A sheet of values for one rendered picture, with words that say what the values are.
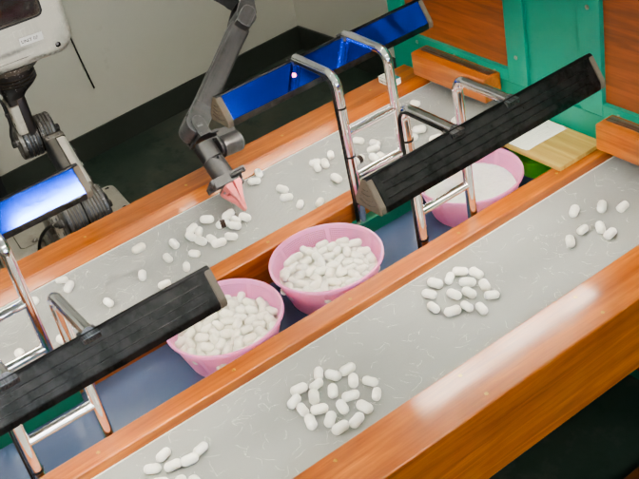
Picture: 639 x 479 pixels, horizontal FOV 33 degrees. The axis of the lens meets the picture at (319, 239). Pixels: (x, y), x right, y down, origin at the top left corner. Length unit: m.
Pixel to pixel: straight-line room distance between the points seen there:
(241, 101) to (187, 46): 2.47
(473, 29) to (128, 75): 2.22
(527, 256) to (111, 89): 2.76
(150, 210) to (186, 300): 0.93
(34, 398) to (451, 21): 1.67
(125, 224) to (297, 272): 0.51
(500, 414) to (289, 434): 0.40
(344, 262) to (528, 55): 0.75
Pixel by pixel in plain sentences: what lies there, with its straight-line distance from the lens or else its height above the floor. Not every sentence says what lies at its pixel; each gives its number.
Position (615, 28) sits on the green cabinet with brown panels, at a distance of 2.55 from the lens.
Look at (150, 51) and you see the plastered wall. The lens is 4.83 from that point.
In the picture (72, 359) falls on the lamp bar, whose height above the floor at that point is 1.09.
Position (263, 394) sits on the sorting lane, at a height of 0.74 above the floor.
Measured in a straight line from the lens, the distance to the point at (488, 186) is 2.64.
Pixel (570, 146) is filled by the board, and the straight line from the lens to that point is 2.68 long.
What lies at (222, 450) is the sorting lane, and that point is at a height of 0.74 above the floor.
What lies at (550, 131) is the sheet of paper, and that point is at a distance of 2.75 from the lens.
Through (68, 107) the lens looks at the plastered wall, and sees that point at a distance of 4.70.
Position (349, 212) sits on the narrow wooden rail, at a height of 0.74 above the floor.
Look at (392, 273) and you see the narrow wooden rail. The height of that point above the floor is 0.77.
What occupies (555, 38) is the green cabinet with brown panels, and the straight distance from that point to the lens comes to 2.69.
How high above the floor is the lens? 2.17
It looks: 34 degrees down
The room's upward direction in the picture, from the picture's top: 13 degrees counter-clockwise
